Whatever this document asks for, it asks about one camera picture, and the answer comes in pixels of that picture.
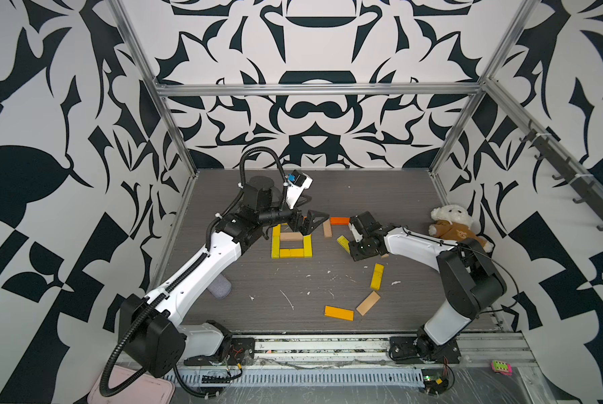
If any natural wood block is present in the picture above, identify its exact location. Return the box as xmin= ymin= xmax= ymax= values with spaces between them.
xmin=323 ymin=219 xmax=333 ymax=238
xmin=279 ymin=232 xmax=304 ymax=242
xmin=356 ymin=291 xmax=380 ymax=316

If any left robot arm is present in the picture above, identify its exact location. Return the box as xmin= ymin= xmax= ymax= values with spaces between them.
xmin=99 ymin=146 xmax=329 ymax=397

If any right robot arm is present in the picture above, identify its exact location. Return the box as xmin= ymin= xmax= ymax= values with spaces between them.
xmin=348 ymin=211 xmax=508 ymax=357

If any natural wood block bottom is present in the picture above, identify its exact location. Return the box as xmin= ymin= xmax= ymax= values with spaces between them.
xmin=356 ymin=291 xmax=380 ymax=316

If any orange-yellow block bottom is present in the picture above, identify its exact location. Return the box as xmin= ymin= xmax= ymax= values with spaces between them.
xmin=324 ymin=306 xmax=355 ymax=322

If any white teddy bear brown shirt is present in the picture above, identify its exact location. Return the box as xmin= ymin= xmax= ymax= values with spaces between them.
xmin=429 ymin=205 xmax=494 ymax=253

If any green circuit board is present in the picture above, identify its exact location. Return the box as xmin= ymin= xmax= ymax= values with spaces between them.
xmin=420 ymin=373 xmax=450 ymax=397

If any pink small device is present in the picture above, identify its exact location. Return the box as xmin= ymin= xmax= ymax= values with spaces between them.
xmin=491 ymin=360 xmax=513 ymax=375

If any pink tray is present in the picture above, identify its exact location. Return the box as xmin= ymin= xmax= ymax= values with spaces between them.
xmin=86 ymin=374 xmax=176 ymax=404

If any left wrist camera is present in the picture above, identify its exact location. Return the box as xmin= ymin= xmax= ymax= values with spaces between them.
xmin=284 ymin=170 xmax=312 ymax=209

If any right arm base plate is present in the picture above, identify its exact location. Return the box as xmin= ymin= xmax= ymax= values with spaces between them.
xmin=388 ymin=336 xmax=461 ymax=365

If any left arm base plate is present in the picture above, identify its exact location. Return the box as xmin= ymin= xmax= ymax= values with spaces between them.
xmin=183 ymin=337 xmax=256 ymax=366

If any white cable duct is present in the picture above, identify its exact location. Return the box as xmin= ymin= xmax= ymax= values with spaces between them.
xmin=180 ymin=369 xmax=424 ymax=388

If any wall hook rail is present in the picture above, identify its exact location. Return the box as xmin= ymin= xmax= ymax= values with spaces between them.
xmin=520 ymin=129 xmax=603 ymax=232

